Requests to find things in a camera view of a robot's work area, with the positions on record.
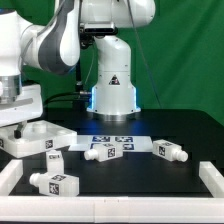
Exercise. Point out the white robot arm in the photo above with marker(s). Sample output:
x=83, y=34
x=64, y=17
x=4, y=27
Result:
x=56, y=47

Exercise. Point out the white left fence bar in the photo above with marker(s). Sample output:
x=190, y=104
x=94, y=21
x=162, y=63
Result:
x=10, y=176

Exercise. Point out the white square table top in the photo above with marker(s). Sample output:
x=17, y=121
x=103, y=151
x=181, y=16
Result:
x=37, y=137

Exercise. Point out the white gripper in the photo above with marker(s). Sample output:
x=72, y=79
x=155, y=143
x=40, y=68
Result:
x=26, y=107

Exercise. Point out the black camera on stand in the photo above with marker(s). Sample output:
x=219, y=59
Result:
x=88, y=31

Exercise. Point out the white fence bar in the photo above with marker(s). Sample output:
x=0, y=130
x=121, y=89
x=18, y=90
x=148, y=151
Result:
x=212, y=178
x=10, y=176
x=112, y=210

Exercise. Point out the white front fence bar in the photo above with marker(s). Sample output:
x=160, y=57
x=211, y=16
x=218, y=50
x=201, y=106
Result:
x=112, y=210

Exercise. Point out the paper sheet with tags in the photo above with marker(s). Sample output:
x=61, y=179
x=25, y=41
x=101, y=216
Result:
x=129, y=143

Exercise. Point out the white right fence bar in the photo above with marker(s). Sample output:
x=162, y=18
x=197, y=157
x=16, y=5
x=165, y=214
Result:
x=212, y=178

